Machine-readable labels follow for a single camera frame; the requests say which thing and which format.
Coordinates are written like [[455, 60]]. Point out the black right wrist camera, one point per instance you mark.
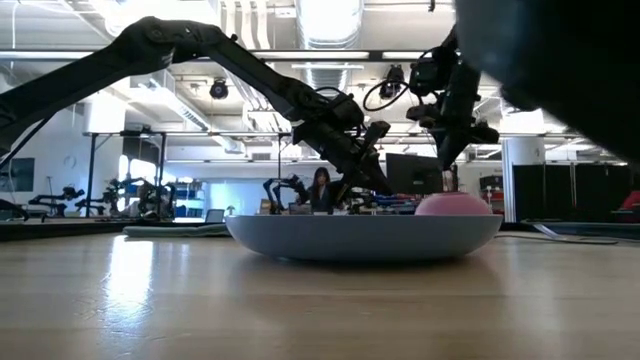
[[424, 76]]

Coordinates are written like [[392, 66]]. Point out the blue-grey plate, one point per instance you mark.
[[365, 237]]

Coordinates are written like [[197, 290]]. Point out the black computer monitor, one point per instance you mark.
[[415, 175]]

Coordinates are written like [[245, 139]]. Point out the dark wall poster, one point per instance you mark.
[[17, 175]]

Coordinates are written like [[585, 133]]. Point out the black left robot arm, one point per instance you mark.
[[150, 40]]

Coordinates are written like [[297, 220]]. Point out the round wall clock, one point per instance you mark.
[[70, 162]]

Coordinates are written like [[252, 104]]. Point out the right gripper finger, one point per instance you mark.
[[459, 149], [445, 152]]

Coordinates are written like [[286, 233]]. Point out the white column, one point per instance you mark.
[[522, 175]]

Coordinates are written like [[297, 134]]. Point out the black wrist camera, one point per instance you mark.
[[345, 112], [424, 76]]

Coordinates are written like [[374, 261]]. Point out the black overhead frame bar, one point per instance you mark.
[[375, 55]]

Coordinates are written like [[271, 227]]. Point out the pink bowl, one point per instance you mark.
[[452, 205]]

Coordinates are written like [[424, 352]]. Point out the open laptop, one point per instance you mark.
[[215, 216]]

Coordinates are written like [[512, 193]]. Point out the black metal rig frame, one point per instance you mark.
[[91, 175]]

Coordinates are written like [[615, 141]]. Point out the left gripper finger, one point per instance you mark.
[[372, 177], [347, 187]]

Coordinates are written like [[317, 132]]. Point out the folded grey-green cloth napkin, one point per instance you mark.
[[175, 231]]

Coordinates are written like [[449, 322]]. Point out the black partition wall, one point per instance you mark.
[[560, 190]]

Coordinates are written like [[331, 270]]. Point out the red tool cart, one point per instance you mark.
[[495, 185]]

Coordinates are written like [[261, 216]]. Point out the black hanging spotlight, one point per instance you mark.
[[391, 85], [219, 90]]

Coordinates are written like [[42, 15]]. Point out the silver ventilation duct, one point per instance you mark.
[[327, 20]]

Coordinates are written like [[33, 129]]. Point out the person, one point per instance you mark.
[[320, 192], [632, 202]]

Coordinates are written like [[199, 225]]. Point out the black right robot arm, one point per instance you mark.
[[575, 60]]

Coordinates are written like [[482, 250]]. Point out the blue-grey mat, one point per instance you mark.
[[600, 230]]

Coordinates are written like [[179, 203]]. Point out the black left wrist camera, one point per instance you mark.
[[345, 112]]

